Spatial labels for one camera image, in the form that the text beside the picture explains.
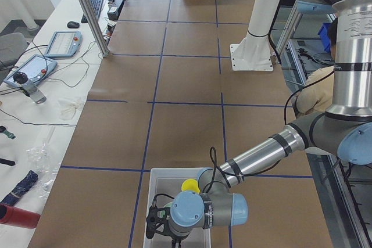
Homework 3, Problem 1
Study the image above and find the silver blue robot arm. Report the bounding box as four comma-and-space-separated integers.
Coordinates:
164, 0, 371, 247

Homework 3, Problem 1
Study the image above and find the black keyboard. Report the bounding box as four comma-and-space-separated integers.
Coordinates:
89, 0, 105, 19

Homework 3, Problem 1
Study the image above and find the folded blue umbrella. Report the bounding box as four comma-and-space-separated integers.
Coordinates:
1, 170, 38, 206

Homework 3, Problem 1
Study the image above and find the black computer mouse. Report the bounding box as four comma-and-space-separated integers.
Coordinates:
67, 21, 80, 29

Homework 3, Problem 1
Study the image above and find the seated person beige shirt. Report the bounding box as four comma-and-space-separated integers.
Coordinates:
295, 18, 339, 118

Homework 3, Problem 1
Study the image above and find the black power box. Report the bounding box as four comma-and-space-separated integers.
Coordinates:
107, 0, 124, 21

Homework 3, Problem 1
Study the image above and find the teach pendant near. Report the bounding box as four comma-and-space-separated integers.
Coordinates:
4, 55, 58, 88

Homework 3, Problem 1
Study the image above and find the blue storage bin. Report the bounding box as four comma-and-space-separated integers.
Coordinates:
317, 23, 331, 53

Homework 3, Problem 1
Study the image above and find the red thermos bottle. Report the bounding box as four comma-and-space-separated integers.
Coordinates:
1, 204, 40, 229

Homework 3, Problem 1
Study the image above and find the clear water bottle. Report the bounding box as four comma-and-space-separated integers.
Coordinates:
13, 71, 47, 104

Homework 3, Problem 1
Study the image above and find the translucent white plastic box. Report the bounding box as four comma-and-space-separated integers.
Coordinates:
143, 168, 211, 247

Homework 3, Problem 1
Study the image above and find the yellow plastic cup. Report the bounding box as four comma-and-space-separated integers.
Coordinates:
181, 178, 200, 193

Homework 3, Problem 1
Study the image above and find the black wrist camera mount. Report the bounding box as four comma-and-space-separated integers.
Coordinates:
145, 205, 172, 239

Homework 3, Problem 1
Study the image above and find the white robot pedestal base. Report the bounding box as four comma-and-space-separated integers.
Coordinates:
230, 0, 280, 71

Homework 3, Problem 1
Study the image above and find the aluminium frame post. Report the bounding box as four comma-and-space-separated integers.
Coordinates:
78, 0, 109, 57

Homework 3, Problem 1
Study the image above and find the crumpled clear plastic wrap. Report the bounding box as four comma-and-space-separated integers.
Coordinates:
26, 126, 61, 200

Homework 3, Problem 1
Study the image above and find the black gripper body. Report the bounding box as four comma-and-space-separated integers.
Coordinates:
171, 238, 184, 248

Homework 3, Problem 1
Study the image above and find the teach pendant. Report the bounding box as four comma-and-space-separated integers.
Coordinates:
4, 55, 58, 88
44, 31, 82, 59

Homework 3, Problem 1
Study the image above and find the white crumpled cloth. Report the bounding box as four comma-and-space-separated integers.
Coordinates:
58, 97, 85, 120

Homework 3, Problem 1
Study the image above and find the teach pendant far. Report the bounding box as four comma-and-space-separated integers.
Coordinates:
44, 31, 82, 59

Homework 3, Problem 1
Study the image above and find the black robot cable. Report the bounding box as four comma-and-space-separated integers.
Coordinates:
200, 69, 337, 195

